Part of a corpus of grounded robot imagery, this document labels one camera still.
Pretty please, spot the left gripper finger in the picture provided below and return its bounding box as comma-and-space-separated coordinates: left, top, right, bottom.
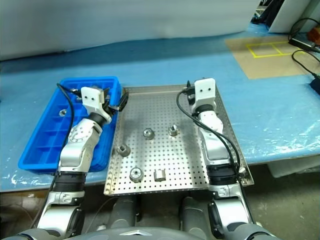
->
116, 92, 129, 113

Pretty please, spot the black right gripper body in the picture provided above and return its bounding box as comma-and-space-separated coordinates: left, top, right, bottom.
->
185, 85, 197, 106

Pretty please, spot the black power adapter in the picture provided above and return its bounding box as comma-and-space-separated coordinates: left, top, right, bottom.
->
287, 36, 320, 53
309, 74, 320, 96

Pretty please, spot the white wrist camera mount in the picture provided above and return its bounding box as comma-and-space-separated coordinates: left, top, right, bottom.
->
193, 77, 217, 109
80, 85, 106, 115

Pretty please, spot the white panel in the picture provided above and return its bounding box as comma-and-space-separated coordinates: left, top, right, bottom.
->
268, 0, 320, 34

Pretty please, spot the brown orange block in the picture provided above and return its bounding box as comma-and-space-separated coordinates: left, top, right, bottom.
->
308, 26, 320, 43

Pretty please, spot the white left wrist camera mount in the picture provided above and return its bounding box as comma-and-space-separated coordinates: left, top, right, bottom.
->
80, 85, 106, 115

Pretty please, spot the grey robot torso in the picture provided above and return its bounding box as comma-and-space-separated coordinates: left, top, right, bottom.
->
79, 221, 216, 240

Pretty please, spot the dark grey rounded shape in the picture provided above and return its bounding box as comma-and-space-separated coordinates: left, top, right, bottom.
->
111, 196, 138, 229
181, 196, 210, 233

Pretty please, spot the blue plastic table cover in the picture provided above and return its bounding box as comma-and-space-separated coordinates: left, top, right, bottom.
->
0, 24, 320, 193

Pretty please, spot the blue plastic compartment tray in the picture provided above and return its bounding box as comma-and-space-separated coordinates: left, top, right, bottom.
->
17, 76, 123, 174

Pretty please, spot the brown cardboard mat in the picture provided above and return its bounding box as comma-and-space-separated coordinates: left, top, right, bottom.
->
224, 34, 318, 80

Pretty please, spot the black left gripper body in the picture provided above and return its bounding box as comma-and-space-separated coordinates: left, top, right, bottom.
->
101, 86, 121, 117

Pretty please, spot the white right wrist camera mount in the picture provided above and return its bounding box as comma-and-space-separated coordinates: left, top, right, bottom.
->
193, 77, 217, 109

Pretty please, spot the metal nut part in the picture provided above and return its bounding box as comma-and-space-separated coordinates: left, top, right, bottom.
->
142, 127, 155, 141

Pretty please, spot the perforated metal tray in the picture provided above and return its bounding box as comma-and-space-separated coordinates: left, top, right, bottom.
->
103, 83, 255, 196

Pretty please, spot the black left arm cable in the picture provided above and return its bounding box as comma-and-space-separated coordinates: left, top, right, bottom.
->
51, 83, 85, 191

